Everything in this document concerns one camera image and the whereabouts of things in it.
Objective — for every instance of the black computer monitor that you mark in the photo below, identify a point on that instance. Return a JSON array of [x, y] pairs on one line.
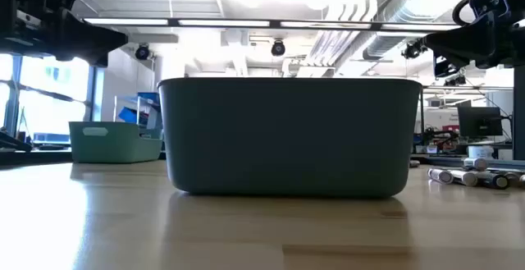
[[480, 121]]

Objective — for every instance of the small red box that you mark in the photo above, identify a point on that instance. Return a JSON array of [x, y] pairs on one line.
[[450, 128]]

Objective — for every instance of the dark teal plastic bin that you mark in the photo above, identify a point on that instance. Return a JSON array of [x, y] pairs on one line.
[[287, 138]]

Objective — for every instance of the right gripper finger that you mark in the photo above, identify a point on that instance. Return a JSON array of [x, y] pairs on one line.
[[463, 42]]

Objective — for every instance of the blue storage bin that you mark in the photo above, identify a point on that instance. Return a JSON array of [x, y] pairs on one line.
[[149, 98], [128, 115]]

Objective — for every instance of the silver ceiling air duct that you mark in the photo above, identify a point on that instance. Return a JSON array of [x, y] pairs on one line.
[[393, 24]]

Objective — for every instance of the black ceiling spotlight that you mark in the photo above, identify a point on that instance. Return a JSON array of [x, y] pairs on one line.
[[278, 48], [455, 80], [142, 52], [413, 50]]

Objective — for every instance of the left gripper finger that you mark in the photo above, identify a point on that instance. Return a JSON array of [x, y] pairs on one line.
[[90, 40]]

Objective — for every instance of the white round container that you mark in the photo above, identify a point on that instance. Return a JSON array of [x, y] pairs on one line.
[[480, 152]]

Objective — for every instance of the long ceiling light bar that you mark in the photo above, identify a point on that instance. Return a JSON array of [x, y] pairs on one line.
[[127, 21]]

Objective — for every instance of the light green plastic bin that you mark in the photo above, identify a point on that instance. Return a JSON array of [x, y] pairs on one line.
[[115, 147]]

